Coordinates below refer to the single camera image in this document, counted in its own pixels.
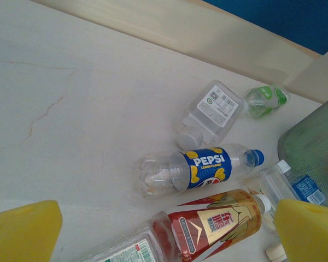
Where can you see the clear round bottle pale label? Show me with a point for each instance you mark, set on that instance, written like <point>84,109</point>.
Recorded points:
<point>125,251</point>

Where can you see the water bottle blue label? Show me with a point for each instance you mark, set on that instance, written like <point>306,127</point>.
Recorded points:
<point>307,188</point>

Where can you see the Pepsi bottle blue cap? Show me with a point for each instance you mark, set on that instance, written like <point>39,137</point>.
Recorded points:
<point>207,166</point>

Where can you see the clear plastic bin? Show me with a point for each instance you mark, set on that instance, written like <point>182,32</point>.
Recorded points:
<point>317,142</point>

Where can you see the red gold label bottle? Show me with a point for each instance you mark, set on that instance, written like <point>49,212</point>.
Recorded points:
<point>213,223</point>

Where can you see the square clear bottle white label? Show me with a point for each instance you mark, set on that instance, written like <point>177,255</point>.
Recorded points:
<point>216,109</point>

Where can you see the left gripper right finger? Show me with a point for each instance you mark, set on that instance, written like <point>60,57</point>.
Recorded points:
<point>309,234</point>

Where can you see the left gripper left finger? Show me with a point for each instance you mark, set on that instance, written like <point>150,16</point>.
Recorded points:
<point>22,234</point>

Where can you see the clear bottle green label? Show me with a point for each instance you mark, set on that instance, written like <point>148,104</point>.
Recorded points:
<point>265,103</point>

